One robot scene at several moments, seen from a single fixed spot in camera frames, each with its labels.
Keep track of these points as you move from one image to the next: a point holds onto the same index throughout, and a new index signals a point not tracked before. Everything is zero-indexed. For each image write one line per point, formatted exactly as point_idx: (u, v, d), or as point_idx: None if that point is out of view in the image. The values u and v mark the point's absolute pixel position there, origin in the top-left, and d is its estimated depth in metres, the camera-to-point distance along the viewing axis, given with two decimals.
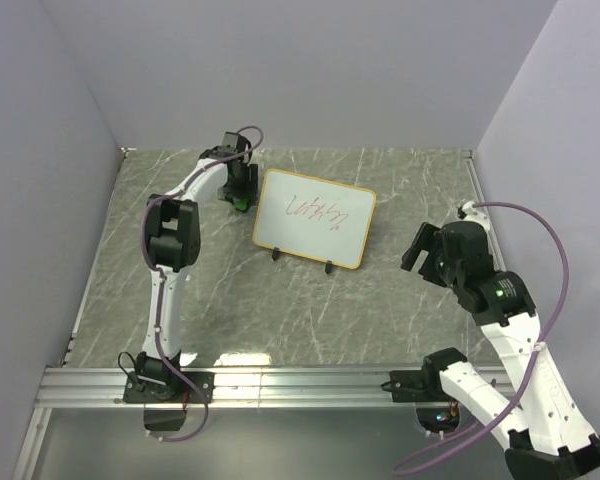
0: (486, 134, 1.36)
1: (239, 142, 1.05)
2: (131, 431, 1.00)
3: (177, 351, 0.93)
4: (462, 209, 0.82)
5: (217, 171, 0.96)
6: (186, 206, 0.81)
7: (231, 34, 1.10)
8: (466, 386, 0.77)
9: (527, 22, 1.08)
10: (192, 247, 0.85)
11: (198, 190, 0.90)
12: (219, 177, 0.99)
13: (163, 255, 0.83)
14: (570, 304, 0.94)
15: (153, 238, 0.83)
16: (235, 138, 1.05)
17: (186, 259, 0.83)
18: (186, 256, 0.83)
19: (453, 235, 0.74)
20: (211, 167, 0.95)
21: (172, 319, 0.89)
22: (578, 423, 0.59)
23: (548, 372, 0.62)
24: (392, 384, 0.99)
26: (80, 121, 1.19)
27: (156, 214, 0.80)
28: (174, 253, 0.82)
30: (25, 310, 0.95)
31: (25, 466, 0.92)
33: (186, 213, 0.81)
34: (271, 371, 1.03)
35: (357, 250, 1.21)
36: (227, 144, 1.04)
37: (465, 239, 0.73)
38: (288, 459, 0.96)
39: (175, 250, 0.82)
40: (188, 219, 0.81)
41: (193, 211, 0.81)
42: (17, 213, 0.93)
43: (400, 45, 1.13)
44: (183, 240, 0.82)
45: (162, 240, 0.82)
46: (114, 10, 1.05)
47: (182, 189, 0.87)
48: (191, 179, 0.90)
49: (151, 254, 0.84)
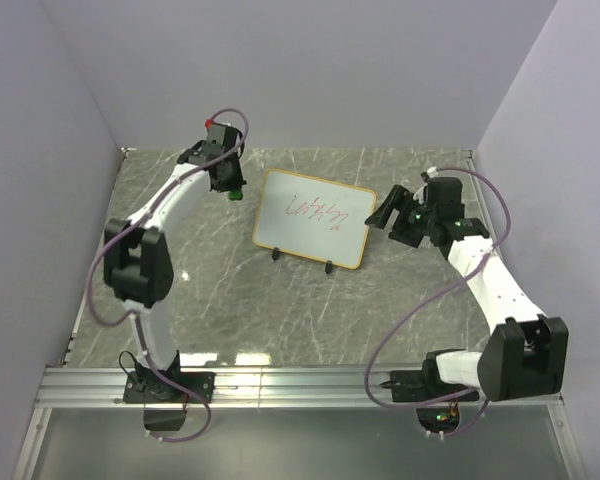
0: (486, 134, 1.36)
1: (227, 135, 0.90)
2: (131, 431, 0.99)
3: (177, 352, 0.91)
4: (426, 173, 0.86)
5: (197, 180, 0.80)
6: (150, 237, 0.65)
7: (231, 33, 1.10)
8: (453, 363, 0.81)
9: (528, 23, 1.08)
10: (163, 279, 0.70)
11: (168, 211, 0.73)
12: (201, 185, 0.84)
13: (128, 290, 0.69)
14: (571, 302, 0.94)
15: (115, 272, 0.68)
16: (222, 131, 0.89)
17: (155, 294, 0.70)
18: (155, 291, 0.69)
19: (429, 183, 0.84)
20: (189, 177, 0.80)
21: (159, 339, 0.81)
22: (526, 303, 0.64)
23: (498, 269, 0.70)
24: (392, 383, 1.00)
26: (79, 122, 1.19)
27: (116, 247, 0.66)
28: (140, 289, 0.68)
30: (25, 311, 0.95)
31: (25, 465, 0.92)
33: (149, 244, 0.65)
34: (271, 371, 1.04)
35: (357, 250, 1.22)
36: (212, 139, 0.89)
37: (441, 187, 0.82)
38: (289, 460, 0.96)
39: (140, 286, 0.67)
40: (152, 251, 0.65)
41: (159, 241, 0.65)
42: (16, 213, 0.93)
43: (399, 45, 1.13)
44: (149, 275, 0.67)
45: (125, 275, 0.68)
46: (114, 10, 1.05)
47: (148, 213, 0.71)
48: (158, 199, 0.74)
49: (116, 287, 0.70)
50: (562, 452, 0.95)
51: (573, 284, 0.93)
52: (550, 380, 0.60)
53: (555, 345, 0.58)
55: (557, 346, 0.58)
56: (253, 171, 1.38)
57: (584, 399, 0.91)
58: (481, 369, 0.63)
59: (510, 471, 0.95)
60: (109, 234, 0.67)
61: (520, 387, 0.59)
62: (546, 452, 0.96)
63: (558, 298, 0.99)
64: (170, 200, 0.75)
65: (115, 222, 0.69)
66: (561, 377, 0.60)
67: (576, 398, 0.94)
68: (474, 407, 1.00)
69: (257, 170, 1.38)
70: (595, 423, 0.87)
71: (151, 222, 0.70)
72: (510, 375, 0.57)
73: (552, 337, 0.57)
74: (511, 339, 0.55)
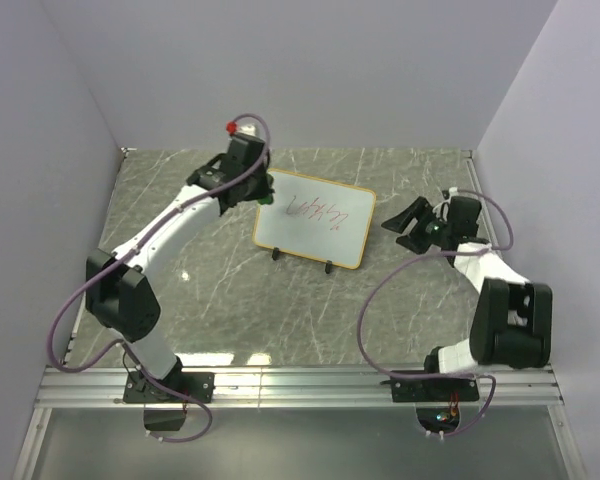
0: (486, 134, 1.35)
1: (247, 150, 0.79)
2: (131, 431, 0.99)
3: (177, 357, 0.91)
4: (448, 191, 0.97)
5: (200, 209, 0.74)
6: (132, 279, 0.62)
7: (231, 33, 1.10)
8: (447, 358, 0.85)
9: (528, 23, 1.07)
10: (144, 316, 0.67)
11: (158, 247, 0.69)
12: (209, 210, 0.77)
13: (109, 324, 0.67)
14: (571, 302, 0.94)
15: (95, 304, 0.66)
16: (243, 147, 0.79)
17: (134, 332, 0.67)
18: (135, 329, 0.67)
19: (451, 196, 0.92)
20: (190, 206, 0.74)
21: (151, 355, 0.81)
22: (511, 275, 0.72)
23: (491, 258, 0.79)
24: (392, 383, 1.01)
26: (79, 122, 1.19)
27: (97, 283, 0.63)
28: (118, 325, 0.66)
30: (24, 311, 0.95)
31: (25, 465, 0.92)
33: (128, 286, 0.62)
34: (271, 371, 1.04)
35: (357, 250, 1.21)
36: (231, 155, 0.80)
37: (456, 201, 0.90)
38: (289, 460, 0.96)
39: (119, 323, 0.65)
40: (132, 293, 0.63)
41: (138, 284, 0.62)
42: (17, 212, 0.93)
43: (399, 45, 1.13)
44: (128, 314, 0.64)
45: (105, 309, 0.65)
46: (114, 10, 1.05)
47: (133, 249, 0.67)
48: (148, 233, 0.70)
49: (98, 318, 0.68)
50: (562, 452, 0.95)
51: (573, 284, 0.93)
52: (537, 342, 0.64)
53: (539, 301, 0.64)
55: (541, 302, 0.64)
56: None
57: (585, 399, 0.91)
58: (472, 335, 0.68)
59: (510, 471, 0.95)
60: (93, 267, 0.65)
61: (506, 338, 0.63)
62: (546, 452, 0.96)
63: (558, 298, 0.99)
64: (163, 234, 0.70)
65: (99, 253, 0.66)
66: (548, 339, 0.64)
67: (577, 398, 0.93)
68: (475, 408, 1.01)
69: None
70: (596, 423, 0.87)
71: (135, 260, 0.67)
72: (496, 318, 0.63)
73: (535, 292, 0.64)
74: (495, 284, 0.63)
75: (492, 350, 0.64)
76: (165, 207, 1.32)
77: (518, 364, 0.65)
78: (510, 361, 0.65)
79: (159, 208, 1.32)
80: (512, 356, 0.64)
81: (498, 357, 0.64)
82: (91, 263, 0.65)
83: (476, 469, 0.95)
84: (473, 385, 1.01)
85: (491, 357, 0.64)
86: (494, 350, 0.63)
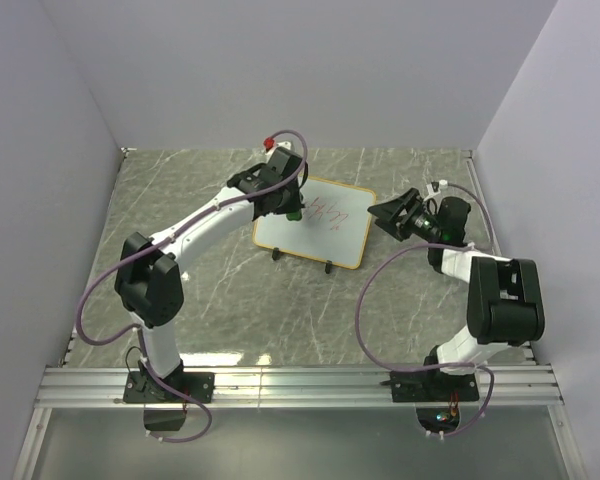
0: (486, 133, 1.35)
1: (287, 165, 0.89)
2: (131, 431, 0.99)
3: (180, 360, 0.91)
4: (438, 184, 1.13)
5: (236, 210, 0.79)
6: (165, 264, 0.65)
7: (231, 33, 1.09)
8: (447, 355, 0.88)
9: (527, 24, 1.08)
10: (168, 305, 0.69)
11: (193, 238, 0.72)
12: (243, 214, 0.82)
13: (133, 305, 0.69)
14: (571, 301, 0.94)
15: (124, 282, 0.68)
16: (284, 160, 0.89)
17: (155, 317, 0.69)
18: (156, 315, 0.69)
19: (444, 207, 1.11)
20: (227, 206, 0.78)
21: (160, 352, 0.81)
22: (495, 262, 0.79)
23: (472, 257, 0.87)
24: (392, 383, 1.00)
26: (79, 122, 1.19)
27: (129, 263, 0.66)
28: (141, 308, 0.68)
30: (24, 311, 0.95)
31: (25, 466, 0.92)
33: (159, 271, 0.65)
34: (271, 372, 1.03)
35: (357, 250, 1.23)
36: (273, 166, 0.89)
37: (450, 212, 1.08)
38: (289, 459, 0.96)
39: (142, 306, 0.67)
40: (160, 279, 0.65)
41: (169, 271, 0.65)
42: (17, 213, 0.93)
43: (399, 45, 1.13)
44: (153, 299, 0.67)
45: (133, 289, 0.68)
46: (114, 11, 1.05)
47: (170, 237, 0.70)
48: (186, 224, 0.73)
49: (124, 297, 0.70)
50: (562, 452, 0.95)
51: (572, 284, 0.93)
52: (531, 311, 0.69)
53: (525, 274, 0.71)
55: (527, 274, 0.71)
56: None
57: (584, 399, 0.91)
58: (470, 311, 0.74)
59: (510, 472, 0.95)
60: (129, 247, 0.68)
61: (502, 309, 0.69)
62: (546, 452, 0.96)
63: (558, 298, 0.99)
64: (200, 228, 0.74)
65: (137, 236, 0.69)
66: (540, 307, 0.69)
67: (577, 398, 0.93)
68: (475, 408, 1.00)
69: None
70: (596, 423, 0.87)
71: (170, 249, 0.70)
72: (488, 290, 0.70)
73: (520, 267, 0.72)
74: (482, 260, 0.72)
75: (490, 323, 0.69)
76: (165, 207, 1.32)
77: (516, 336, 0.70)
78: (509, 334, 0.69)
79: (159, 208, 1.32)
80: (509, 326, 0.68)
81: (498, 329, 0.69)
82: (127, 243, 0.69)
83: (476, 470, 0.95)
84: (474, 385, 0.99)
85: (490, 330, 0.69)
86: (492, 322, 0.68)
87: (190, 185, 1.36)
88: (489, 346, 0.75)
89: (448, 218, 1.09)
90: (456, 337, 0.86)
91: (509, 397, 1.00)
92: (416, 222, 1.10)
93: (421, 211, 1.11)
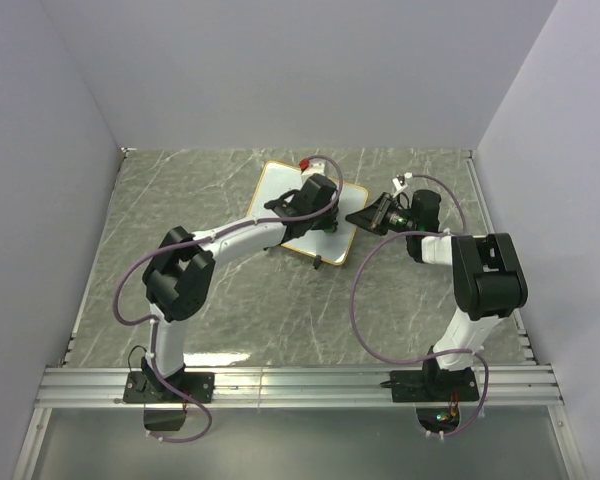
0: (486, 134, 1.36)
1: (320, 194, 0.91)
2: (132, 431, 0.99)
3: (181, 365, 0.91)
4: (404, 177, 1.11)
5: (272, 229, 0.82)
6: (202, 259, 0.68)
7: (231, 33, 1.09)
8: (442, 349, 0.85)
9: (527, 25, 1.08)
10: (191, 302, 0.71)
11: (230, 243, 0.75)
12: (274, 234, 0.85)
13: (157, 295, 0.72)
14: (570, 302, 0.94)
15: (156, 271, 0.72)
16: (315, 190, 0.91)
17: (176, 312, 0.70)
18: (178, 310, 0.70)
19: (417, 199, 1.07)
20: (265, 223, 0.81)
21: (169, 349, 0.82)
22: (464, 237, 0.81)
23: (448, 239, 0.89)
24: (392, 383, 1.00)
26: (80, 122, 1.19)
27: (168, 252, 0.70)
28: (165, 299, 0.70)
30: (24, 310, 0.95)
31: (25, 466, 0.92)
33: (195, 265, 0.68)
34: (270, 372, 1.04)
35: (343, 246, 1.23)
36: (304, 194, 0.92)
37: (423, 205, 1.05)
38: (288, 460, 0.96)
39: (166, 298, 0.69)
40: (194, 273, 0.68)
41: (204, 267, 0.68)
42: (16, 213, 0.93)
43: (398, 47, 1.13)
44: (180, 293, 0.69)
45: (161, 280, 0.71)
46: (115, 13, 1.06)
47: (211, 237, 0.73)
48: (228, 229, 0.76)
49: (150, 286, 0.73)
50: (561, 451, 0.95)
51: (572, 285, 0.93)
52: (512, 280, 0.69)
53: (502, 246, 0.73)
55: (503, 245, 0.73)
56: (254, 171, 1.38)
57: (585, 398, 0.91)
58: (458, 294, 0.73)
59: (510, 473, 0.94)
60: (171, 239, 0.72)
61: (486, 281, 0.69)
62: (546, 452, 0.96)
63: (558, 298, 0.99)
64: (238, 235, 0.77)
65: (180, 230, 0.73)
66: (521, 275, 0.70)
67: (577, 398, 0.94)
68: (475, 407, 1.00)
69: (258, 170, 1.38)
70: (596, 423, 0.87)
71: (209, 247, 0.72)
72: (472, 266, 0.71)
73: (496, 240, 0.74)
74: (461, 239, 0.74)
75: (478, 295, 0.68)
76: (165, 206, 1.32)
77: (503, 306, 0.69)
78: (498, 304, 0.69)
79: (159, 208, 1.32)
80: (498, 297, 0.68)
81: (487, 302, 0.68)
82: (169, 235, 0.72)
83: (476, 470, 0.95)
84: (474, 385, 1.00)
85: (480, 302, 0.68)
86: (480, 294, 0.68)
87: (190, 185, 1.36)
88: (481, 325, 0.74)
89: (421, 211, 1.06)
90: (447, 328, 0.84)
91: (509, 397, 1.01)
92: (391, 218, 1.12)
93: (394, 207, 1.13)
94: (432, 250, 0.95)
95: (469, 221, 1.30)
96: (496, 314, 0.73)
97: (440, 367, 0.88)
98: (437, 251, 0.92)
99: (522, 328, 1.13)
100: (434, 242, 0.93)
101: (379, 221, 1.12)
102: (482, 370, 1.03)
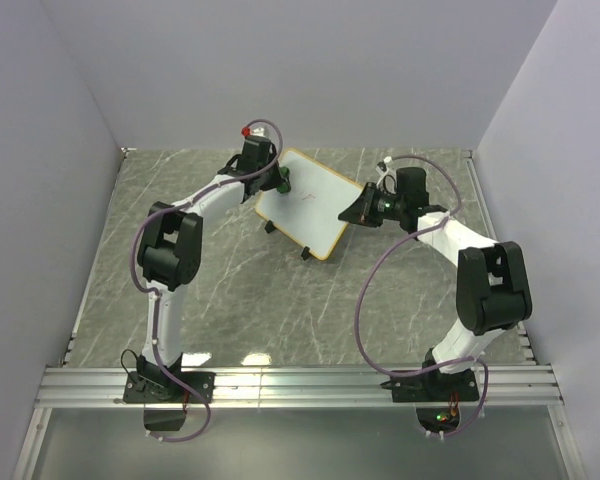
0: (486, 134, 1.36)
1: (262, 150, 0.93)
2: (132, 431, 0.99)
3: (180, 353, 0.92)
4: (384, 163, 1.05)
5: (233, 189, 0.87)
6: (190, 219, 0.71)
7: (231, 32, 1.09)
8: (444, 353, 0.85)
9: (529, 22, 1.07)
10: (192, 263, 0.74)
11: (207, 205, 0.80)
12: (236, 195, 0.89)
13: (156, 271, 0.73)
14: (570, 301, 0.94)
15: (149, 248, 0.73)
16: (255, 147, 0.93)
17: (183, 276, 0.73)
18: (182, 275, 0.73)
19: (399, 174, 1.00)
20: (227, 184, 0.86)
21: (171, 333, 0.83)
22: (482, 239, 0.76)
23: (454, 228, 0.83)
24: (392, 383, 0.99)
26: (80, 121, 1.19)
27: (154, 222, 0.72)
28: (167, 270, 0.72)
30: (25, 310, 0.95)
31: (25, 466, 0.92)
33: (187, 227, 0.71)
34: (271, 371, 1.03)
35: (329, 244, 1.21)
36: (247, 153, 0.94)
37: (408, 178, 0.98)
38: (288, 460, 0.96)
39: (169, 267, 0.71)
40: (189, 235, 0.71)
41: (196, 226, 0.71)
42: (16, 212, 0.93)
43: (397, 47, 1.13)
44: (180, 258, 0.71)
45: (156, 254, 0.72)
46: (114, 12, 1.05)
47: (189, 202, 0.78)
48: (200, 193, 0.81)
49: (145, 267, 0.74)
50: (562, 452, 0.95)
51: (572, 285, 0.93)
52: (518, 298, 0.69)
53: (512, 258, 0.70)
55: (514, 260, 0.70)
56: None
57: (585, 398, 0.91)
58: (461, 304, 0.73)
59: (511, 473, 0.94)
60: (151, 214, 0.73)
61: (493, 300, 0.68)
62: (547, 452, 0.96)
63: (558, 298, 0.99)
64: (209, 198, 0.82)
65: (160, 205, 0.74)
66: (527, 293, 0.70)
67: (577, 398, 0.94)
68: (475, 407, 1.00)
69: None
70: (596, 423, 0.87)
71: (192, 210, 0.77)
72: (480, 285, 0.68)
73: (505, 250, 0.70)
74: (469, 253, 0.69)
75: (484, 316, 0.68)
76: None
77: (507, 321, 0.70)
78: (502, 321, 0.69)
79: None
80: (502, 316, 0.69)
81: (493, 320, 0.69)
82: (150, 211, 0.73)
83: (477, 470, 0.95)
84: (474, 384, 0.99)
85: (486, 322, 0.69)
86: (487, 317, 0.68)
87: (190, 185, 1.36)
88: (485, 336, 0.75)
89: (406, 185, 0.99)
90: (448, 333, 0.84)
91: (509, 397, 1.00)
92: (378, 206, 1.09)
93: (379, 195, 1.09)
94: (433, 243, 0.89)
95: (469, 221, 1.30)
96: (501, 328, 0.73)
97: (439, 370, 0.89)
98: (439, 243, 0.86)
99: (522, 328, 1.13)
100: (433, 233, 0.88)
101: (367, 212, 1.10)
102: (482, 370, 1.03)
